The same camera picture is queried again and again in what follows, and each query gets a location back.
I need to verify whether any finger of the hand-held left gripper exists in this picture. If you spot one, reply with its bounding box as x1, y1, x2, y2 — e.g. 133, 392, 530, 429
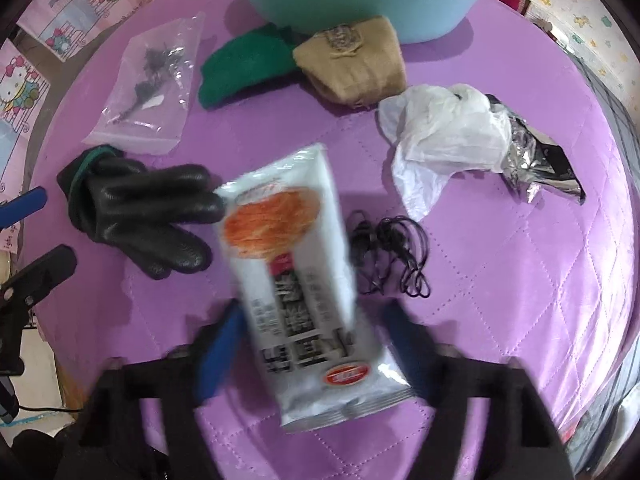
0, 186, 48, 228
0, 245, 78, 308

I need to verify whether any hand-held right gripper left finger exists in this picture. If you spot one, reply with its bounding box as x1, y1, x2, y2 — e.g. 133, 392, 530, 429
52, 300, 251, 480

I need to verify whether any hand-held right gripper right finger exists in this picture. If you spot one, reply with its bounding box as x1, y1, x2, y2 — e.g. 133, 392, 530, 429
382, 300, 576, 480

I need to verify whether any white noodle snack packet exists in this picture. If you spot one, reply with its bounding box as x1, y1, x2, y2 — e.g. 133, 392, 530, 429
212, 142, 418, 433

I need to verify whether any black rubber glove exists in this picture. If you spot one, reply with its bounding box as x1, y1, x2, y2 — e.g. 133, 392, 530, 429
56, 145, 226, 281

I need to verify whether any clear zip bag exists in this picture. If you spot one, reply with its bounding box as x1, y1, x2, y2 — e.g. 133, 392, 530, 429
82, 11, 207, 156

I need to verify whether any white plastic bag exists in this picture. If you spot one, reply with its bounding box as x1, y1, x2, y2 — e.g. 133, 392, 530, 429
377, 83, 513, 222

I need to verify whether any silver foil wrapper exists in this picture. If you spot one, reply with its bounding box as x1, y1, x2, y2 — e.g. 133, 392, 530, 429
485, 94, 587, 206

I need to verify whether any green scouring pad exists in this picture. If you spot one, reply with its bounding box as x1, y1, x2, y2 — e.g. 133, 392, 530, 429
197, 22, 301, 110

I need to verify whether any tan knitted cloth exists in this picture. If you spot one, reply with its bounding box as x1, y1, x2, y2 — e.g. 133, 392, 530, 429
292, 15, 407, 107

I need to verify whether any teal plastic basin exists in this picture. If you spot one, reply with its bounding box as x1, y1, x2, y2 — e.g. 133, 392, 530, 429
200, 0, 515, 45

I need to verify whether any purple quilted bed cover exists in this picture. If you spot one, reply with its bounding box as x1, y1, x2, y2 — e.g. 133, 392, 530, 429
27, 0, 636, 480

